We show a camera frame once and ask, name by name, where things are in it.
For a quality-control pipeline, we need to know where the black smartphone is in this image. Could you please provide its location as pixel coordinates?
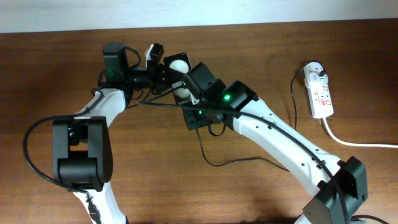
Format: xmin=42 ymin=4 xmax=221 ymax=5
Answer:
xmin=164 ymin=52 xmax=216 ymax=130

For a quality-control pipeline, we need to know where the black USB charging cable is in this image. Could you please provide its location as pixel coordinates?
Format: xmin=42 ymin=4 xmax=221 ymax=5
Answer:
xmin=195 ymin=61 xmax=327 ymax=172

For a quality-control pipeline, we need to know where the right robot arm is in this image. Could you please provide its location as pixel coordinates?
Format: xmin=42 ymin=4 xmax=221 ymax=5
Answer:
xmin=183 ymin=63 xmax=368 ymax=223

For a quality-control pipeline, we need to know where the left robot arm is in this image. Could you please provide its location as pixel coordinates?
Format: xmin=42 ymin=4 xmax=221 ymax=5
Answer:
xmin=52 ymin=43 xmax=168 ymax=223

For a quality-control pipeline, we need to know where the white USB charger plug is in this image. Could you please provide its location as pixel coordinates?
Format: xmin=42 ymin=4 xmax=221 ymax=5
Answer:
xmin=304 ymin=61 xmax=328 ymax=88

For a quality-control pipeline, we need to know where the white power strip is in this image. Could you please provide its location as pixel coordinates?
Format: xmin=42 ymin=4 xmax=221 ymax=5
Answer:
xmin=307 ymin=83 xmax=334 ymax=119

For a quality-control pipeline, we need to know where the white power strip cord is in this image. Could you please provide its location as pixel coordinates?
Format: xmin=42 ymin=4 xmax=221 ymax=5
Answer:
xmin=320 ymin=117 xmax=398 ymax=149

